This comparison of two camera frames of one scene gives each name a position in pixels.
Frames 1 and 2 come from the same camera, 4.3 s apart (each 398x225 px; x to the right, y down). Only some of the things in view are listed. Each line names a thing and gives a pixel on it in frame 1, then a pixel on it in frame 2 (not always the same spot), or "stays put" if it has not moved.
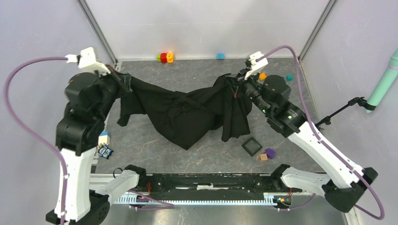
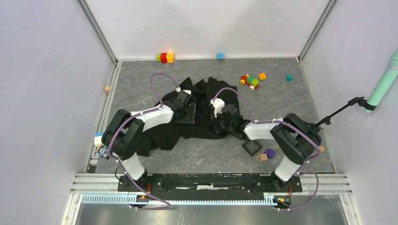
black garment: [187, 118] → [161, 139]
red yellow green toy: [165, 57] stays put
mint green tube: [387, 80] stays put
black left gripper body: [113, 85] → [188, 116]
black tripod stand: [356, 101] stays put
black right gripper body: [244, 86] → [220, 125]
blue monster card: [105, 152] stays put
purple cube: [270, 153] stays put
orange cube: [262, 76] stays put
